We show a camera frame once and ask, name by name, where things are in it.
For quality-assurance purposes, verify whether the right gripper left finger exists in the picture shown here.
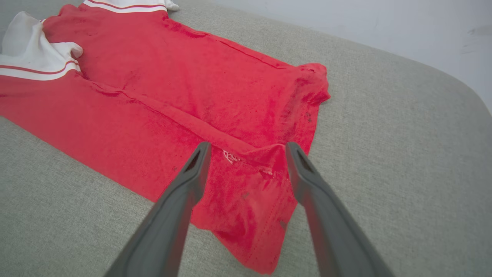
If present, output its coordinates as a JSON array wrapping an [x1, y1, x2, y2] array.
[[104, 141, 212, 277]]

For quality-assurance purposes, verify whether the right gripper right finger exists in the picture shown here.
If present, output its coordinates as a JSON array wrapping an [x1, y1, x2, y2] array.
[[285, 142, 395, 277]]

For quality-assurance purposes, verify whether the red and white garment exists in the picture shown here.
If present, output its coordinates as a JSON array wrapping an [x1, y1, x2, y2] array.
[[0, 0, 331, 275]]

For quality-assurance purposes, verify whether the grey fabric sofa cushion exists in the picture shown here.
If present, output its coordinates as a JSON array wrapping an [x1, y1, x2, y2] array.
[[0, 0, 492, 277]]

